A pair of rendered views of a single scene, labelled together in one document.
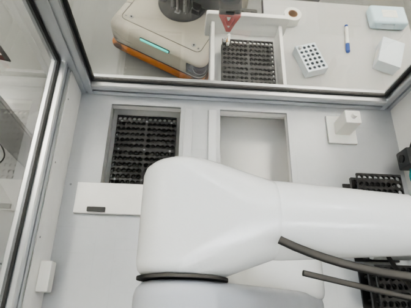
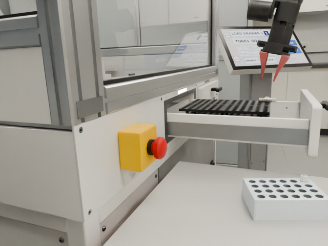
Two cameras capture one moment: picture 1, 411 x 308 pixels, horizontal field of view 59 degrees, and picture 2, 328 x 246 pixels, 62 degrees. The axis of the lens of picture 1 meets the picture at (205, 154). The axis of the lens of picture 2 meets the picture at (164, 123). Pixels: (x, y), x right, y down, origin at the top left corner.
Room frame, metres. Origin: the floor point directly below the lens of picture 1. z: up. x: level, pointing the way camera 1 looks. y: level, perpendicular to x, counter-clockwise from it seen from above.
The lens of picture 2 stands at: (1.00, -0.81, 1.03)
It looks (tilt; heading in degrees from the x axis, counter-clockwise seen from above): 13 degrees down; 121
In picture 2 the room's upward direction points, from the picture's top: 2 degrees counter-clockwise
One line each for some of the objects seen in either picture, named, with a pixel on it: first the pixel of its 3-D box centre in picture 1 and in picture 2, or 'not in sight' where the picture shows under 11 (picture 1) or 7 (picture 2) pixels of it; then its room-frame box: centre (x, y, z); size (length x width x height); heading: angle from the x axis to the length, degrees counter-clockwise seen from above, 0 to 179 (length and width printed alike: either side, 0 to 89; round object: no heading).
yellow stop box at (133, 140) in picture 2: not in sight; (140, 146); (0.72, -0.43, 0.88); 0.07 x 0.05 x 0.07; 98
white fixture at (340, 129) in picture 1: (347, 122); not in sight; (0.57, -0.38, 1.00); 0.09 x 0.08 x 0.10; 8
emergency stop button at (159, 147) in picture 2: not in sight; (156, 147); (0.75, -0.43, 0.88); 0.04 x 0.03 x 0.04; 98
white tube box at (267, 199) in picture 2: not in sight; (282, 197); (0.95, -0.33, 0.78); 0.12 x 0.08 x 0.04; 27
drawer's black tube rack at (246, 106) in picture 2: not in sight; (226, 115); (0.77, -0.09, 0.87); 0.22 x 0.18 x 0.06; 8
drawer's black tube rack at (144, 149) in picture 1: (145, 154); not in sight; (0.41, 0.18, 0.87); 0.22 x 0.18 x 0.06; 8
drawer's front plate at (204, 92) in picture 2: not in sight; (209, 97); (0.61, 0.21, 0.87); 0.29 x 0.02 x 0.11; 98
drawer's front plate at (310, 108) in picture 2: not in sight; (307, 117); (0.97, -0.06, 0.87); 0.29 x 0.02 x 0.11; 98
